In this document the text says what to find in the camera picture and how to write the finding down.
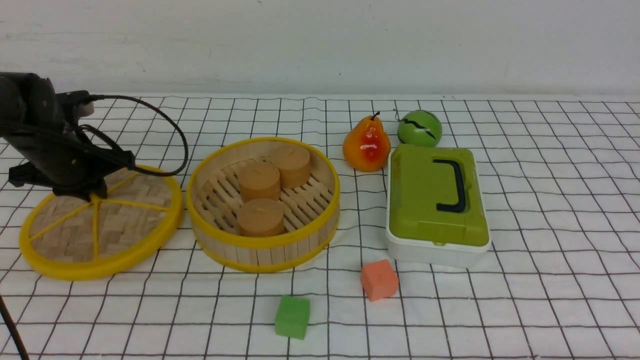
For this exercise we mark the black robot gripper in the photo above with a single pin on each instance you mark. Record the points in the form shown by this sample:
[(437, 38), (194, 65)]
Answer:
[(64, 161)]

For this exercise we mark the yellow woven steamer lid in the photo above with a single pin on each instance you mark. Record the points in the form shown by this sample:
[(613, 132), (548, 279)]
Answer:
[(70, 239)]

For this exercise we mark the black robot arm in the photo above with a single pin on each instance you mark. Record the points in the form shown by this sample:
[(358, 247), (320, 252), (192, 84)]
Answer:
[(43, 127)]

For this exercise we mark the yellow bamboo steamer basket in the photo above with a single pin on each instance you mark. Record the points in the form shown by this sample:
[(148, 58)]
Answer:
[(311, 212)]

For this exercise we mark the middle brown wooden cylinder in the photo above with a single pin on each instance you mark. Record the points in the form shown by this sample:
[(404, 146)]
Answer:
[(259, 180)]

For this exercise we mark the brown wooden cylinder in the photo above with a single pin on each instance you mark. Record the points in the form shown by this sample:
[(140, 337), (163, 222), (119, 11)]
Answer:
[(259, 180), (261, 217), (293, 163)]

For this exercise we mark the front brown wooden cylinder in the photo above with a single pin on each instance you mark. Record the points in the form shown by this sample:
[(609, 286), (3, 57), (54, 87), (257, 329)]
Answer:
[(261, 217)]

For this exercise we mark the white grid tablecloth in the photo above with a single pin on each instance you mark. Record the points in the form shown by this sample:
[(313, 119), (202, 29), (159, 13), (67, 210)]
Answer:
[(560, 182)]

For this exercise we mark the back brown wooden cylinder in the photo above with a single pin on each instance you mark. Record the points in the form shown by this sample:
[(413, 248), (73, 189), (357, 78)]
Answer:
[(293, 163)]

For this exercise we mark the green foam cube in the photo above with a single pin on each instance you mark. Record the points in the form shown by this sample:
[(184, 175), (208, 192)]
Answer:
[(292, 317)]

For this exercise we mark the orange red toy pear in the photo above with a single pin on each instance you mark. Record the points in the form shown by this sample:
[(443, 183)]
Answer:
[(367, 146)]

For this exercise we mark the orange foam cube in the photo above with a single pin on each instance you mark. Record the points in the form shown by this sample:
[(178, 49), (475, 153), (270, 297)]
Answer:
[(379, 280)]

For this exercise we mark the green toy watermelon ball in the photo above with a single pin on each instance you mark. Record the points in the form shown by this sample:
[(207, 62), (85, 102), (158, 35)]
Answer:
[(420, 128)]

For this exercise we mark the green lidded white box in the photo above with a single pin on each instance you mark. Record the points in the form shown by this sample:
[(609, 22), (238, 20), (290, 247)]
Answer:
[(434, 211)]

